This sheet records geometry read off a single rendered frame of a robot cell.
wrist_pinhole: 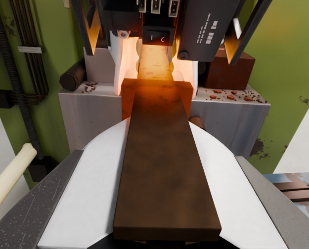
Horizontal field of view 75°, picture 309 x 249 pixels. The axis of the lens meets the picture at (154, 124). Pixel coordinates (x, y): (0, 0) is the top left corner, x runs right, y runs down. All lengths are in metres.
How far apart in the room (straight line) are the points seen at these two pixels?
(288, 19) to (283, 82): 0.16
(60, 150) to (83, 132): 0.34
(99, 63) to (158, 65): 0.23
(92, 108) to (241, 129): 0.28
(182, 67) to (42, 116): 0.55
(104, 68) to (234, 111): 0.26
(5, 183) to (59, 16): 0.43
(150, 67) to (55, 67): 0.43
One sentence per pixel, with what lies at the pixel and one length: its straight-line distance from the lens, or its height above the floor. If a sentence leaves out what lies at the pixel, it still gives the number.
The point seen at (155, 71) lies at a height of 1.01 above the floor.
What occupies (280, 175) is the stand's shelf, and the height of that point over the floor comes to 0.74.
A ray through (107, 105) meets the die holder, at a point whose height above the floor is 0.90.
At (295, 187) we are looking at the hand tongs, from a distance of 0.53.
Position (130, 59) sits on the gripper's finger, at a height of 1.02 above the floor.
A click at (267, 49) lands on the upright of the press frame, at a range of 0.61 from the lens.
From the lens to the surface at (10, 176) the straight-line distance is 0.67.
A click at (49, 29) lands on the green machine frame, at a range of 0.58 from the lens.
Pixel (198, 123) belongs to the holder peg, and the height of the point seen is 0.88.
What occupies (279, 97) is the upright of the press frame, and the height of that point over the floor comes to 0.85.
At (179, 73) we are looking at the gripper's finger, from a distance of 0.20.
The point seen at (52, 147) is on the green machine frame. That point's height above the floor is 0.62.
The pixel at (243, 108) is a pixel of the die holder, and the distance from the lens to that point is 0.40.
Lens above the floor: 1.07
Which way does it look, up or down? 33 degrees down
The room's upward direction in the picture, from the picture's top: 5 degrees clockwise
